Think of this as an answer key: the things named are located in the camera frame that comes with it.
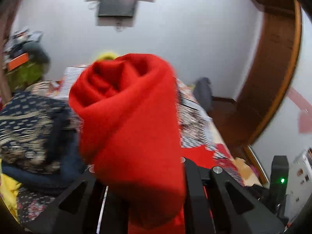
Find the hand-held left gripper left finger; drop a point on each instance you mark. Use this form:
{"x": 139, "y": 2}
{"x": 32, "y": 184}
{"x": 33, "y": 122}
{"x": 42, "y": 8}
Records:
{"x": 73, "y": 199}

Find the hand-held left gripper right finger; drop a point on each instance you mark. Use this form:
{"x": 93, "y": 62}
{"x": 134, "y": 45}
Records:
{"x": 219, "y": 199}

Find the red zip jacket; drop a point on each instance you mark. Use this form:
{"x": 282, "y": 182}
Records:
{"x": 131, "y": 131}

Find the dark blue folded cloth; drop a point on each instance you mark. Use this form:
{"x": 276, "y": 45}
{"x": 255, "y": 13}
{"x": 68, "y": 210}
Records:
{"x": 48, "y": 178}

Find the tan cloth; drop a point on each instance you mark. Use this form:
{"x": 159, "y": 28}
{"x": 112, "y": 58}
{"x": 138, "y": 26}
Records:
{"x": 245, "y": 171}

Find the yellow garment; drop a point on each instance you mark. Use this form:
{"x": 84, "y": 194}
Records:
{"x": 9, "y": 190}

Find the navy gold patterned cloth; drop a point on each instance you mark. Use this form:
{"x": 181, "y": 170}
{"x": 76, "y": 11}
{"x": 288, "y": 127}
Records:
{"x": 31, "y": 126}

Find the patchwork printed blanket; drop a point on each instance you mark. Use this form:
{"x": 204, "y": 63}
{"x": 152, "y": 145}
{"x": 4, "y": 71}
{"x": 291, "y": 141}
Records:
{"x": 192, "y": 117}

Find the grey bag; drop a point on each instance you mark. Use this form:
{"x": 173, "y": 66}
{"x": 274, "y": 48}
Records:
{"x": 203, "y": 93}

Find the brown wooden door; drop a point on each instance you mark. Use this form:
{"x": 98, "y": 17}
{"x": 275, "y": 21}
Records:
{"x": 270, "y": 65}

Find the yellow plush toy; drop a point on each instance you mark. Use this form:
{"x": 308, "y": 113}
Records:
{"x": 105, "y": 56}

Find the orange box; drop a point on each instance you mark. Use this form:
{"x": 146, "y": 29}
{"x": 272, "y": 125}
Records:
{"x": 18, "y": 62}

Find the pink heart wall decoration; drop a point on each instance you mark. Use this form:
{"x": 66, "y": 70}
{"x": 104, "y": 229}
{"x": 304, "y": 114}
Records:
{"x": 302, "y": 114}

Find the small black wall monitor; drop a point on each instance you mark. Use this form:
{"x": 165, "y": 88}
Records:
{"x": 117, "y": 4}

